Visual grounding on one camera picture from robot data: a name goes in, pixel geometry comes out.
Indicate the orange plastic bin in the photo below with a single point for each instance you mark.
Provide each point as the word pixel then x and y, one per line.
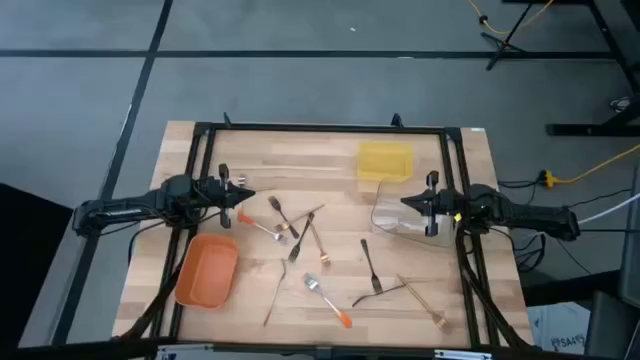
pixel 207 272

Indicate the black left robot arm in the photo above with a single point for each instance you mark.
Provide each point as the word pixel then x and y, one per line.
pixel 125 209

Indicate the black tripod stand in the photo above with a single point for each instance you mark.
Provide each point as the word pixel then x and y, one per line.
pixel 502 45

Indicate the yellow plastic bin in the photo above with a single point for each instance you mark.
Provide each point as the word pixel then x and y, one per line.
pixel 385 160

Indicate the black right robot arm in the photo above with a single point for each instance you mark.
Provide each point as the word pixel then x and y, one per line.
pixel 525 215

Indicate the clear plastic bin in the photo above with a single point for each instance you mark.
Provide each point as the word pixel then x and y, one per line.
pixel 390 225

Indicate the black desk frame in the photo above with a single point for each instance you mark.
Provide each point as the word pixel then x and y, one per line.
pixel 575 129

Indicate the black aluminium table frame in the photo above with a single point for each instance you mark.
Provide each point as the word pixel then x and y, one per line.
pixel 325 127

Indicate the white printed box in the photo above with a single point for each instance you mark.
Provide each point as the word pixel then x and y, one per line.
pixel 560 330

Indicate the black fork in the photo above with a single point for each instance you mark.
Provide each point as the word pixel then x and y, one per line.
pixel 376 285
pixel 273 201
pixel 293 255
pixel 392 289

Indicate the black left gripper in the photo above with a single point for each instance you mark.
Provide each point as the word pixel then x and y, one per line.
pixel 215 195

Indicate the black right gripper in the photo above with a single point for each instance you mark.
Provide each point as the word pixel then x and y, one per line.
pixel 447 202

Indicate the black cabinet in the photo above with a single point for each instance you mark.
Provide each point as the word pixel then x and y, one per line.
pixel 30 275

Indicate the dark grey cabinet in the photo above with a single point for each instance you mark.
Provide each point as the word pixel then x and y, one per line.
pixel 612 330

